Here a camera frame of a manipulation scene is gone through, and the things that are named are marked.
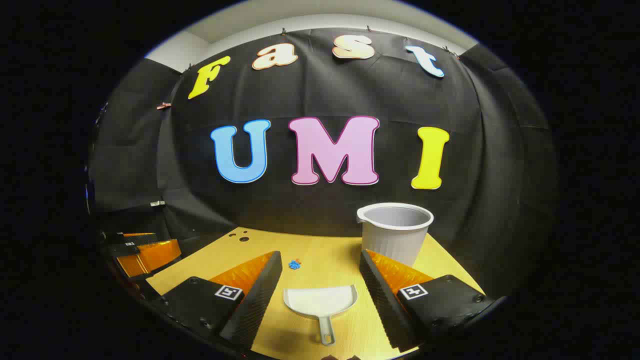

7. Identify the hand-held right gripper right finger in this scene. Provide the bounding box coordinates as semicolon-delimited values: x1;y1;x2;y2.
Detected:
359;249;497;352

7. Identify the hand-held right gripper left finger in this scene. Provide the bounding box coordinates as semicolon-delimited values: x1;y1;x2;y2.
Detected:
151;250;284;352

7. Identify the white plastic dustpan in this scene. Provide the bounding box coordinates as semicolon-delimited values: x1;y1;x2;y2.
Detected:
283;285;359;347

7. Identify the white ribbed garbage bin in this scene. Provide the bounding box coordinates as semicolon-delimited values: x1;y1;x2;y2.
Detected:
356;202;435;267

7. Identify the wooden desktop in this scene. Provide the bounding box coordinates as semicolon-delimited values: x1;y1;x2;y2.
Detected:
145;226;486;360

